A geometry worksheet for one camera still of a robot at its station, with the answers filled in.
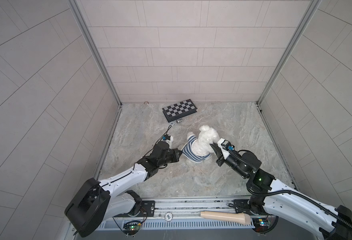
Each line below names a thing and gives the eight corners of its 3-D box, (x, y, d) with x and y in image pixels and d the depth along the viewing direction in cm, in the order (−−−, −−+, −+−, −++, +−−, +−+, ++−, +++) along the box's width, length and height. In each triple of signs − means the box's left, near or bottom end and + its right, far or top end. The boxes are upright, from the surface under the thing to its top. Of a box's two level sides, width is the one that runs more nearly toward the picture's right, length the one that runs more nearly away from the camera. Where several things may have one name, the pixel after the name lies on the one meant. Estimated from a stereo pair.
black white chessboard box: (168, 122, 107) (167, 119, 104) (162, 110, 114) (161, 107, 111) (197, 112, 114) (197, 108, 111) (190, 101, 121) (190, 98, 118)
